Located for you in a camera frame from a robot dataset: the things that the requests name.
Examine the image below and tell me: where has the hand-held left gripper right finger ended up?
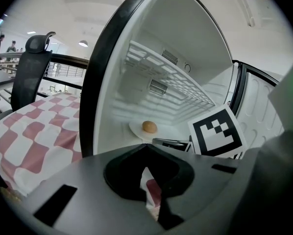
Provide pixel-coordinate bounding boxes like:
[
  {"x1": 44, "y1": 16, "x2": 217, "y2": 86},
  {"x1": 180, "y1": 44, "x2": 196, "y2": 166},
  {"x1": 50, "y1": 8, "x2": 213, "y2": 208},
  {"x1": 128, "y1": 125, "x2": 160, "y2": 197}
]
[{"x1": 146, "y1": 143, "x2": 254, "y2": 235}]

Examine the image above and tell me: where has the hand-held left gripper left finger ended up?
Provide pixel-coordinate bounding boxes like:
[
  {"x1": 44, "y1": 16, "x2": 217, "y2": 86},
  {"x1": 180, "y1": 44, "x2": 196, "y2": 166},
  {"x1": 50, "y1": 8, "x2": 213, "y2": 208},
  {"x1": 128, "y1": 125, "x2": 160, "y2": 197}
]
[{"x1": 24, "y1": 143, "x2": 167, "y2": 235}]

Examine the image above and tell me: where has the white round plate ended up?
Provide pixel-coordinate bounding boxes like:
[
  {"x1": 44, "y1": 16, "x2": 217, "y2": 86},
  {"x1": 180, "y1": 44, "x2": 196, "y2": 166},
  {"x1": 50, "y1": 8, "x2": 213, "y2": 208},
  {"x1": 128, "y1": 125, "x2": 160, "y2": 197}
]
[{"x1": 128, "y1": 120, "x2": 171, "y2": 141}]

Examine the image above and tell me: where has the black mini fridge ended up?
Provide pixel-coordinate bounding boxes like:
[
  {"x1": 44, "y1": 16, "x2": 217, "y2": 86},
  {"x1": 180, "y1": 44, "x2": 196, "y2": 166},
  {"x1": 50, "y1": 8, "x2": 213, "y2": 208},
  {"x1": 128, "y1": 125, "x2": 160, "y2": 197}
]
[{"x1": 79, "y1": 0, "x2": 287, "y2": 159}]

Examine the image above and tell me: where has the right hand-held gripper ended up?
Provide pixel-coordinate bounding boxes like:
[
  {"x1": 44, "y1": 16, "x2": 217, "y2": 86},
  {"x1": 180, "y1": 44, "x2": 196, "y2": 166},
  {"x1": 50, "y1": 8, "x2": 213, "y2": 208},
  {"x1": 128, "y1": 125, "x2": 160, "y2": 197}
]
[{"x1": 152, "y1": 104, "x2": 247, "y2": 159}]

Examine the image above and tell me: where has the black mesh office chair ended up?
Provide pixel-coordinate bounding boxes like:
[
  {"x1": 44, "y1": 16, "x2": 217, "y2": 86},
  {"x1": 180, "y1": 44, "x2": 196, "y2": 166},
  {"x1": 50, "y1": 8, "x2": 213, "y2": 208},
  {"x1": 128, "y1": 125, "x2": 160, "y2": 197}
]
[{"x1": 0, "y1": 31, "x2": 57, "y2": 128}]

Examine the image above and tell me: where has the pink white checkered tablecloth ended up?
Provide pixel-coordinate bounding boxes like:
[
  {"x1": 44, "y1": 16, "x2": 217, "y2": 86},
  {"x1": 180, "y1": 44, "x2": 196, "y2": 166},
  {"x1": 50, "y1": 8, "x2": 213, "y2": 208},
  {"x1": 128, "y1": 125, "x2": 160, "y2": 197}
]
[{"x1": 0, "y1": 92, "x2": 162, "y2": 221}]

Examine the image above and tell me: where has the brown bread roll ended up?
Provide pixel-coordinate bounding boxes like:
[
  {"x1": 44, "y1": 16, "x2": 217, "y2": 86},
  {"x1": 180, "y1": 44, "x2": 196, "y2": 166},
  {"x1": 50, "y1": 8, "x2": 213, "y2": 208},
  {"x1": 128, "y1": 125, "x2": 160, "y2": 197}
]
[{"x1": 142, "y1": 120, "x2": 158, "y2": 134}]

